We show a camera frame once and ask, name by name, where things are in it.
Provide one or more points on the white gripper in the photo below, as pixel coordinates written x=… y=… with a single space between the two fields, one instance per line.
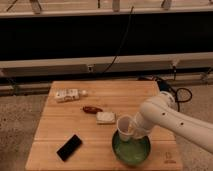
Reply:
x=141 y=126

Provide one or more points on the white ceramic cup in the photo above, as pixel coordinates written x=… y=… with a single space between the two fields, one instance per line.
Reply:
x=124 y=124

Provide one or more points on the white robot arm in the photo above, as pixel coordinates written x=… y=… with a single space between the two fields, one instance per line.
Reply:
x=157 y=110

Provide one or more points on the green ceramic bowl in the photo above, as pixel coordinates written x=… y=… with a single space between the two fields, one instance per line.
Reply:
x=132 y=152

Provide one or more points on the white sponge block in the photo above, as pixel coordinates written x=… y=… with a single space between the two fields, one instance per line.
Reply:
x=105 y=117

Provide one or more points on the wooden table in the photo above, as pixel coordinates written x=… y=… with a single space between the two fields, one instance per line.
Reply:
x=60 y=121

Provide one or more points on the black rectangular block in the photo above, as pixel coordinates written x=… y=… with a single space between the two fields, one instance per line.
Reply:
x=69 y=147

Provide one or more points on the white plastic bottle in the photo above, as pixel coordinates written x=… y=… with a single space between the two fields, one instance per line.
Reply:
x=65 y=95

